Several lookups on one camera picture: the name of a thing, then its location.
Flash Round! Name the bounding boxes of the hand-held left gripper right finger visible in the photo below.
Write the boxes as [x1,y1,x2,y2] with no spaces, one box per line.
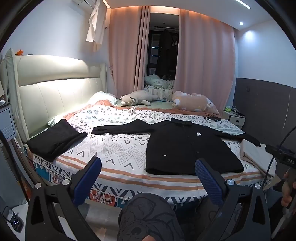
[195,158,271,241]

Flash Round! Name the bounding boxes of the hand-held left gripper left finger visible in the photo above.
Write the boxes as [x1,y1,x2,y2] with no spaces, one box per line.
[25,157,102,241]

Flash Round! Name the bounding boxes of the black jacket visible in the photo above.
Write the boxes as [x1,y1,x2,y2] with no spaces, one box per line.
[91,118,262,175]

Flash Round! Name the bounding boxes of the folded black clothes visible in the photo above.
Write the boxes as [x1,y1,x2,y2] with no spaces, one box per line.
[24,119,88,163]

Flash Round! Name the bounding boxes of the person's right hand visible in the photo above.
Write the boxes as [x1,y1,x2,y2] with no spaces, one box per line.
[280,169,296,209]

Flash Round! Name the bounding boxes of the folded beige cloth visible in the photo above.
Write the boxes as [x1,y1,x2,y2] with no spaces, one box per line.
[240,139,277,176]

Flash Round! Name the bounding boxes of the colourful plaid bed sheet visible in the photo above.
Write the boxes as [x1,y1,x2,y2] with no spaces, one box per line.
[33,162,125,207]

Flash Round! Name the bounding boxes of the patterned blanket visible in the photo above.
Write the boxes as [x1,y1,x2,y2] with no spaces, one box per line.
[32,102,278,204]

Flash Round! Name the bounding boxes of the white nightstand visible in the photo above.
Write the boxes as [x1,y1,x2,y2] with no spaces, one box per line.
[223,109,245,127]

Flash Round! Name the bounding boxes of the person's leg in patterned shorts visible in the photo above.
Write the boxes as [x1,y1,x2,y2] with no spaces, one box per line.
[116,192,185,241]

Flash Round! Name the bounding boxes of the pink plush toy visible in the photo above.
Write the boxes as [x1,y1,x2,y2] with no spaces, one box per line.
[171,90,220,115]

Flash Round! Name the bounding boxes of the white pillow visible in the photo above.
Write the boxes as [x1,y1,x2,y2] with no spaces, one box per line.
[89,91,118,106]

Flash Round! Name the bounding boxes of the grey plush toy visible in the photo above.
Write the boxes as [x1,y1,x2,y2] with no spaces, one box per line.
[120,90,160,107]

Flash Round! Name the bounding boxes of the cream padded bed headboard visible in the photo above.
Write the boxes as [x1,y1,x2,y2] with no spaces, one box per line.
[5,47,109,144]

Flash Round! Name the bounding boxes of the blue bedside cabinet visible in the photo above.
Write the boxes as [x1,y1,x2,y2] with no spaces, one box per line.
[0,102,18,144]

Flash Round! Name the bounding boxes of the crumpled white duvet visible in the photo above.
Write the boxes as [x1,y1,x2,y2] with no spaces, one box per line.
[144,74,176,101]

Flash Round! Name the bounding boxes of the pink curtain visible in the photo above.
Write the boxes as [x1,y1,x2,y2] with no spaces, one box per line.
[109,6,151,99]
[175,9,236,114]

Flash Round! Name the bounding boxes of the white hanging shirt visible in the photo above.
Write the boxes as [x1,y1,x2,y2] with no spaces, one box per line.
[85,0,107,44]

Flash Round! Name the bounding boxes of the ceiling strip light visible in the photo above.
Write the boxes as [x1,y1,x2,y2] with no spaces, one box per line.
[232,0,251,10]

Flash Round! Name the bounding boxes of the white air conditioner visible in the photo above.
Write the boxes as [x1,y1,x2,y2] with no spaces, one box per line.
[69,0,97,10]

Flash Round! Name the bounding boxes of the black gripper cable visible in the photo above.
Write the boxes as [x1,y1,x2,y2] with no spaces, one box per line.
[262,126,296,188]

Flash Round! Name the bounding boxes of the black charger cable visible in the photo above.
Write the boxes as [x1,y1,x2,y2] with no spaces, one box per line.
[204,114,222,122]

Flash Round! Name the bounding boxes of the black box with white cord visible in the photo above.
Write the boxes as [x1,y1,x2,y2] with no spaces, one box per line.
[3,207,25,232]

